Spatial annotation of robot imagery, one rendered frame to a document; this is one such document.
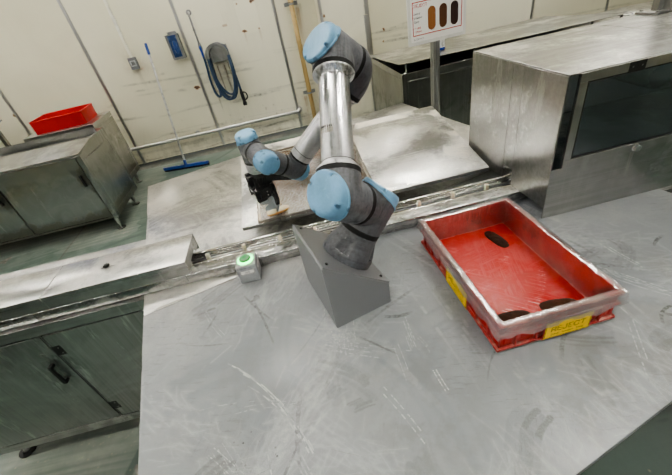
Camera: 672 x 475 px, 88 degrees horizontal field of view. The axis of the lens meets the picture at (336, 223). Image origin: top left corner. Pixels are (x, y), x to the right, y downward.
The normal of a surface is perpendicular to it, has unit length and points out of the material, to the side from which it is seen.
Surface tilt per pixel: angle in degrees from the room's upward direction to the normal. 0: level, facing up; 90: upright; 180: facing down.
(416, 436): 0
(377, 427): 0
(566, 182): 90
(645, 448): 0
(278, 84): 90
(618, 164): 90
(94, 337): 90
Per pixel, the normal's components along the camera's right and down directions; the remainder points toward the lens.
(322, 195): -0.66, 0.00
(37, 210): 0.18, 0.54
